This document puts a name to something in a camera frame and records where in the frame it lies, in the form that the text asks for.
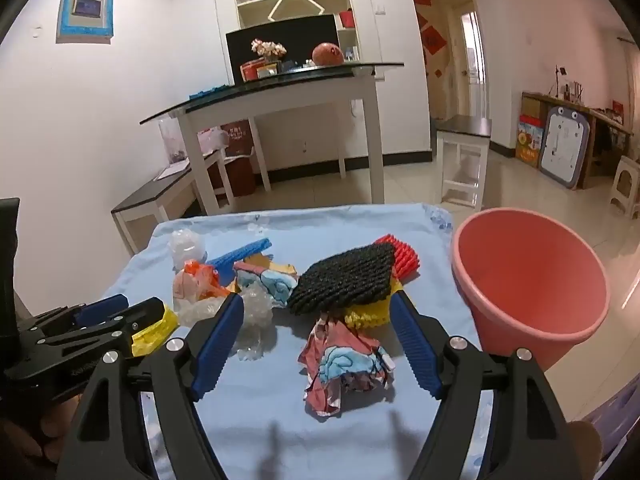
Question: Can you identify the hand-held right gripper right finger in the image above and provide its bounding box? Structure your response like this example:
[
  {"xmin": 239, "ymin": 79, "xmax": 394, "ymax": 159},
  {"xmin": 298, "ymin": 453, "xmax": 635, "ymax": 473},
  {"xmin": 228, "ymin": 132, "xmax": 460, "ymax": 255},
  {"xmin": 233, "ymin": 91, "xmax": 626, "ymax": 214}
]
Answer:
[{"xmin": 389, "ymin": 290, "xmax": 596, "ymax": 480}]

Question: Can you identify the dark-top white stool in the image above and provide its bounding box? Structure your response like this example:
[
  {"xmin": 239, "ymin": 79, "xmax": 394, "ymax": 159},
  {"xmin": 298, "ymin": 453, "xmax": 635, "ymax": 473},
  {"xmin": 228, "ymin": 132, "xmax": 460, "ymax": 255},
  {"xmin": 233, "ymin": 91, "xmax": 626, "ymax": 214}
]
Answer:
[{"xmin": 434, "ymin": 115, "xmax": 493, "ymax": 211}]

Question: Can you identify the blue-framed wall panel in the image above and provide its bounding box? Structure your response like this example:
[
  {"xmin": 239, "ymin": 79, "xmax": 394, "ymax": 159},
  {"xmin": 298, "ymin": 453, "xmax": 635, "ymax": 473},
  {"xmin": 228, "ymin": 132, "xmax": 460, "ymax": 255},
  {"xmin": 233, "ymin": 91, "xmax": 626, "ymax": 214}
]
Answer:
[{"xmin": 55, "ymin": 0, "xmax": 116, "ymax": 45}]

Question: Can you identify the blue foam fruit net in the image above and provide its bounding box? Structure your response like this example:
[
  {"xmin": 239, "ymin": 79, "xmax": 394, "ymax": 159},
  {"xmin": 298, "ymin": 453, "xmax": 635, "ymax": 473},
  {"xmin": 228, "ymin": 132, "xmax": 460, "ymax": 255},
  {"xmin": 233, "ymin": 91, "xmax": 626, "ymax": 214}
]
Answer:
[{"xmin": 205, "ymin": 238, "xmax": 275, "ymax": 281}]

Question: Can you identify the flower bouquet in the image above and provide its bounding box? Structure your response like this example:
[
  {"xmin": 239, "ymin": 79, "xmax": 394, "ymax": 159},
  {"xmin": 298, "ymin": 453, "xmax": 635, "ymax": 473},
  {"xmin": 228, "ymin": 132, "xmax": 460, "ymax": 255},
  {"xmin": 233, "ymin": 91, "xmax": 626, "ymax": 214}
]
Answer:
[{"xmin": 250, "ymin": 38, "xmax": 288, "ymax": 61}]

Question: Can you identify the white plastic stool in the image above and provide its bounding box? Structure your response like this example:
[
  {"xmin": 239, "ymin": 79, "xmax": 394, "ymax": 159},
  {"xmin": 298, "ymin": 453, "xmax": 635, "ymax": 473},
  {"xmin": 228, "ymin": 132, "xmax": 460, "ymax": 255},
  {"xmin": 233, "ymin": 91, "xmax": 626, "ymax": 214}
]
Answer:
[{"xmin": 609, "ymin": 155, "xmax": 640, "ymax": 221}]

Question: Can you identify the white crumpled plastic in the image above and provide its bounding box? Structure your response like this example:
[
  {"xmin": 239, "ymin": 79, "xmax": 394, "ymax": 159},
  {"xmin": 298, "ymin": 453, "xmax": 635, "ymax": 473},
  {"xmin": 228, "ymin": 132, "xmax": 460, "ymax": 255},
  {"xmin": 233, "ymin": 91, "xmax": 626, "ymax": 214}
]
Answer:
[{"xmin": 167, "ymin": 228, "xmax": 207, "ymax": 271}]

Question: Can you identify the clear crumpled plastic wrap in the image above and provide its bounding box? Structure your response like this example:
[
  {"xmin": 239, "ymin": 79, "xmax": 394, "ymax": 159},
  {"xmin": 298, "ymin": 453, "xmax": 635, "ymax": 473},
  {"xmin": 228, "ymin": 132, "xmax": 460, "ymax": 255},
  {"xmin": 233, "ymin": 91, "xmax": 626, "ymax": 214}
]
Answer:
[{"xmin": 177, "ymin": 280, "xmax": 278, "ymax": 361}]

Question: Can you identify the white wall shelf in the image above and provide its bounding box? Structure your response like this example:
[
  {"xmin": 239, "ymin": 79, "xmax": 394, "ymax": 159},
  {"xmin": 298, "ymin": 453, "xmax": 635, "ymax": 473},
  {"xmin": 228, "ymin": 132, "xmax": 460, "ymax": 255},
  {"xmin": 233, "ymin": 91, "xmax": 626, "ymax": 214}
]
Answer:
[{"xmin": 214, "ymin": 0, "xmax": 361, "ymax": 86}]

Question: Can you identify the wooden desk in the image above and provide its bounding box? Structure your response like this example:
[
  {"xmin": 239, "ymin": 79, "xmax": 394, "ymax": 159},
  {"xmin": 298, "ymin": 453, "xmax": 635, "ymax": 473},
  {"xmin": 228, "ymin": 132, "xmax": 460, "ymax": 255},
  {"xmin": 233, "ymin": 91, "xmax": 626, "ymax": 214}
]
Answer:
[{"xmin": 520, "ymin": 91, "xmax": 636, "ymax": 181}]

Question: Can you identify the black monitor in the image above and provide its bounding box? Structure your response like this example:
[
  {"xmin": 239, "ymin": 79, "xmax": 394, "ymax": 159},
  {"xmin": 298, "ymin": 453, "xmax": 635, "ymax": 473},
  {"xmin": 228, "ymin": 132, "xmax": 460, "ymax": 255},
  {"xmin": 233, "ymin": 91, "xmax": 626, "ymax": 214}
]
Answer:
[{"xmin": 225, "ymin": 14, "xmax": 341, "ymax": 86}]

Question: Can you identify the round orange-red fruit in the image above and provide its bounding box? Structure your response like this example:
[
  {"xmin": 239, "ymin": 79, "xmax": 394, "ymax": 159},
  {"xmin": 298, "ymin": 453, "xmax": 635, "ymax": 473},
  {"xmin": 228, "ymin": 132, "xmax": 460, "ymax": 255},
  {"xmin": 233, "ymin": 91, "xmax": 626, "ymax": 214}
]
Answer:
[{"xmin": 312, "ymin": 42, "xmax": 345, "ymax": 66}]

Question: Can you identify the person's left hand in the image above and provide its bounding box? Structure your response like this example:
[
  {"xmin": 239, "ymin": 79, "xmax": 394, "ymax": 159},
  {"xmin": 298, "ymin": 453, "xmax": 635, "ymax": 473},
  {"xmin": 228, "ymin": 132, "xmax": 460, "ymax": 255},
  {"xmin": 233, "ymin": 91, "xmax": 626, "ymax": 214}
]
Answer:
[{"xmin": 0, "ymin": 395, "xmax": 76, "ymax": 471}]

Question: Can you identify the person's leg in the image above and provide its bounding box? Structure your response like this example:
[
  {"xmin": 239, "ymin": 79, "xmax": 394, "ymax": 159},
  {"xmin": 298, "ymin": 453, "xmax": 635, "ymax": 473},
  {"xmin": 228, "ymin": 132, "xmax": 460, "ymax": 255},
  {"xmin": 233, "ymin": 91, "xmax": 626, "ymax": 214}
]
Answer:
[{"xmin": 565, "ymin": 420, "xmax": 603, "ymax": 480}]

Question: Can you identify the red foam fruit net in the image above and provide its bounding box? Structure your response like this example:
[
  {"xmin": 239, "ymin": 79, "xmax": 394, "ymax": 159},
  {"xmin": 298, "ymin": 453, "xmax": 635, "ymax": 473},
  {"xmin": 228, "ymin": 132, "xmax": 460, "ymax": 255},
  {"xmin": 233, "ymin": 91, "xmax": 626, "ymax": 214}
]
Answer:
[{"xmin": 372, "ymin": 234, "xmax": 420, "ymax": 281}]

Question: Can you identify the pink plastic bucket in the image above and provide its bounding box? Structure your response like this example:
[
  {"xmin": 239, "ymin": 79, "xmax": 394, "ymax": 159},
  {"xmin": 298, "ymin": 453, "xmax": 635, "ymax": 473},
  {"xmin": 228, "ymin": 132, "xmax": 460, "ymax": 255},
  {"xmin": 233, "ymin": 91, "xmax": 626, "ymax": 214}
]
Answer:
[{"xmin": 451, "ymin": 208, "xmax": 612, "ymax": 376}]

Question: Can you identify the white door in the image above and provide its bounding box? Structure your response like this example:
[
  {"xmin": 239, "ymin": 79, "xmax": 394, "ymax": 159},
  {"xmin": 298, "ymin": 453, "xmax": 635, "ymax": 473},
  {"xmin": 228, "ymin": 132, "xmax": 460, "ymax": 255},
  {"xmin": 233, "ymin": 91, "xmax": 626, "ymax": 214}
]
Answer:
[{"xmin": 450, "ymin": 0, "xmax": 488, "ymax": 121}]

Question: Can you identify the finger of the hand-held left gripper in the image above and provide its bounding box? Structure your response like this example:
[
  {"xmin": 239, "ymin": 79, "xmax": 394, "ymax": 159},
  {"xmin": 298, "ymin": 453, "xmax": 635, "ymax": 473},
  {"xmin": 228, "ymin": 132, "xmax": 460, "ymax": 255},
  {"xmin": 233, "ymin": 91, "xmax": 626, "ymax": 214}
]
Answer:
[
  {"xmin": 37, "ymin": 297, "xmax": 167, "ymax": 361},
  {"xmin": 30, "ymin": 294, "xmax": 130, "ymax": 333}
]

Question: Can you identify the yellow foam piece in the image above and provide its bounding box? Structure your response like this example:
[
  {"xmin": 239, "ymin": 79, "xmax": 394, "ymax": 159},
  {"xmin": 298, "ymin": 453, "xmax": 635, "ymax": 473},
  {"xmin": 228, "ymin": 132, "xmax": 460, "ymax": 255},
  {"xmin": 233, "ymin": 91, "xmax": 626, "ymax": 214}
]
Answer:
[{"xmin": 127, "ymin": 305, "xmax": 180, "ymax": 358}]

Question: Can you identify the dark-top white bench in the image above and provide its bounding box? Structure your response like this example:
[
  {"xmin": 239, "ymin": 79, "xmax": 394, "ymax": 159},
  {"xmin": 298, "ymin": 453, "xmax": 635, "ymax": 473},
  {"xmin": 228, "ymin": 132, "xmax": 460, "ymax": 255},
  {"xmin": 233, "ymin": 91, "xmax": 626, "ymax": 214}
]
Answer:
[{"xmin": 111, "ymin": 152, "xmax": 236, "ymax": 256}]

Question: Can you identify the white pink plastic bag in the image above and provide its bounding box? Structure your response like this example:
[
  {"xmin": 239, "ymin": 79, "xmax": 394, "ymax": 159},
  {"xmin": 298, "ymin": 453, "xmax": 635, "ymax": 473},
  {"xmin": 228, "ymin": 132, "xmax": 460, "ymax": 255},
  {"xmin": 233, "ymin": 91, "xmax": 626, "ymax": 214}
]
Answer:
[{"xmin": 197, "ymin": 127, "xmax": 231, "ymax": 153}]

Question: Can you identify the yellow foam fruit net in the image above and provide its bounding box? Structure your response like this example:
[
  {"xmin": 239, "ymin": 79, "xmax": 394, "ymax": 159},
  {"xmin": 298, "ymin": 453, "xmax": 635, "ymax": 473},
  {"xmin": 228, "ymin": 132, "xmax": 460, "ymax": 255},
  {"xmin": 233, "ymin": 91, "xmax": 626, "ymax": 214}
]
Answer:
[{"xmin": 344, "ymin": 280, "xmax": 401, "ymax": 330}]

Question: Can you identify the grey drawing board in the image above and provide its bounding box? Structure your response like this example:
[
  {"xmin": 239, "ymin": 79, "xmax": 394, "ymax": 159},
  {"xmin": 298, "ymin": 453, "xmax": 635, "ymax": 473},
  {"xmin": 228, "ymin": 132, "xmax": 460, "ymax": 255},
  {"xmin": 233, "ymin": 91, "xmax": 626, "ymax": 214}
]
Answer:
[{"xmin": 537, "ymin": 105, "xmax": 591, "ymax": 191}]

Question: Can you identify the white glass-top table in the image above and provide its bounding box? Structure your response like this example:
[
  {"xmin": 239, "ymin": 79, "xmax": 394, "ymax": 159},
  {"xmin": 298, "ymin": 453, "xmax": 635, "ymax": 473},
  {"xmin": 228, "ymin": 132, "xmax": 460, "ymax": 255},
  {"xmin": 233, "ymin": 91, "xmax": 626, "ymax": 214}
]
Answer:
[{"xmin": 139, "ymin": 62, "xmax": 405, "ymax": 216}]

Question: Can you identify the colourful fruit carton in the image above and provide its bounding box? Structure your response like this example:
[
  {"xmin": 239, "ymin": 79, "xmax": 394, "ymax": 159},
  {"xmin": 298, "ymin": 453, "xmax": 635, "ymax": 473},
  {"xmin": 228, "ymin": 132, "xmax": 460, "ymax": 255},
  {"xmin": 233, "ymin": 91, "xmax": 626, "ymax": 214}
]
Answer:
[{"xmin": 515, "ymin": 115, "xmax": 546, "ymax": 168}]

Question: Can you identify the clear plastic bag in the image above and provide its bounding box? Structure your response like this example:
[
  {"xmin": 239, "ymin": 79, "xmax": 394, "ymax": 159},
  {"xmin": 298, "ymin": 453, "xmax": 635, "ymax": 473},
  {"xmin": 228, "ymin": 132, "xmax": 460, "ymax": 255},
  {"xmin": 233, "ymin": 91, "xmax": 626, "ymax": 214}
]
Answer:
[{"xmin": 159, "ymin": 115, "xmax": 191, "ymax": 166}]

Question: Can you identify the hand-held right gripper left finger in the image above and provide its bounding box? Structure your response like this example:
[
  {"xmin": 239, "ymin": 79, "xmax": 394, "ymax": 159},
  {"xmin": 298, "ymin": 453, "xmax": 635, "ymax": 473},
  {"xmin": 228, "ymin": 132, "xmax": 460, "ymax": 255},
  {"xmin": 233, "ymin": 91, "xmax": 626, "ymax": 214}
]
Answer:
[{"xmin": 55, "ymin": 292, "xmax": 246, "ymax": 480}]

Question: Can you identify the light blue floral cloth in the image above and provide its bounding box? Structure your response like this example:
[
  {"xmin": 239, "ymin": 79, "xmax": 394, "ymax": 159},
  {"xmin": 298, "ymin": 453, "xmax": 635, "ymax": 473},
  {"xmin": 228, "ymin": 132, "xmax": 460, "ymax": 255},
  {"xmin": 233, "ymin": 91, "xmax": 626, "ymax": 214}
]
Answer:
[{"xmin": 102, "ymin": 203, "xmax": 496, "ymax": 480}]

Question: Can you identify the red blue wrapper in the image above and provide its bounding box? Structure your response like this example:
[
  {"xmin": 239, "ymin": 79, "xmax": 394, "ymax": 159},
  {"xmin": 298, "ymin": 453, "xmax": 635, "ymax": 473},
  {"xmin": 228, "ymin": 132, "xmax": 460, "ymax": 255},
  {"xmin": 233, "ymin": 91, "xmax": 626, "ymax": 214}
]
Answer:
[
  {"xmin": 232, "ymin": 255, "xmax": 301, "ymax": 308},
  {"xmin": 298, "ymin": 312, "xmax": 396, "ymax": 417}
]

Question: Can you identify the white paper sheet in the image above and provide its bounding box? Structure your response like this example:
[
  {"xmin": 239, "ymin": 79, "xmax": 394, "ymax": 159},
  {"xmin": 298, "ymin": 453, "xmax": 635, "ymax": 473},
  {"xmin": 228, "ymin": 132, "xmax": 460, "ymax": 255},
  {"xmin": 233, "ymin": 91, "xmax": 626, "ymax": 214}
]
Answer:
[{"xmin": 152, "ymin": 159, "xmax": 191, "ymax": 181}]

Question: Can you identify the black foam fruit net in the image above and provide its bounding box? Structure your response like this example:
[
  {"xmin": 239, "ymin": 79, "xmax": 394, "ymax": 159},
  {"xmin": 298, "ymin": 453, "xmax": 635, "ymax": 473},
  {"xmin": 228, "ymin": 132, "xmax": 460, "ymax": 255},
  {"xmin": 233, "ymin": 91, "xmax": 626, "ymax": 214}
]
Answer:
[{"xmin": 286, "ymin": 243, "xmax": 396, "ymax": 316}]

